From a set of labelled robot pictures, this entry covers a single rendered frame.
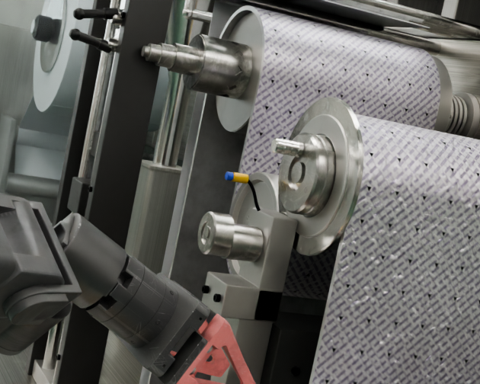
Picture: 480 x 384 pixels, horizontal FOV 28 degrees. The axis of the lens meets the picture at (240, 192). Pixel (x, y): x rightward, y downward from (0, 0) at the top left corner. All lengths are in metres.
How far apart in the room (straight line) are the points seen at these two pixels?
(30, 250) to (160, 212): 0.91
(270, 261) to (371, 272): 0.10
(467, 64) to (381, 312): 0.50
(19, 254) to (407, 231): 0.37
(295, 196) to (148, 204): 0.71
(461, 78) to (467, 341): 0.46
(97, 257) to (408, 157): 0.30
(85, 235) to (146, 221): 0.84
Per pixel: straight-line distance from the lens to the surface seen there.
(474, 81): 1.27
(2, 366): 1.31
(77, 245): 0.72
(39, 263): 0.67
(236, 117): 1.10
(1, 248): 0.64
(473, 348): 0.95
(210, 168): 1.19
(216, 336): 0.75
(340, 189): 0.84
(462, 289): 0.92
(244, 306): 0.89
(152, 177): 1.56
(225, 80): 1.08
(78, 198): 1.15
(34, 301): 0.67
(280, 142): 0.86
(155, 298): 0.75
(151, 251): 1.58
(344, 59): 1.10
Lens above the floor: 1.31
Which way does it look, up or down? 6 degrees down
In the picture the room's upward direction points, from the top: 12 degrees clockwise
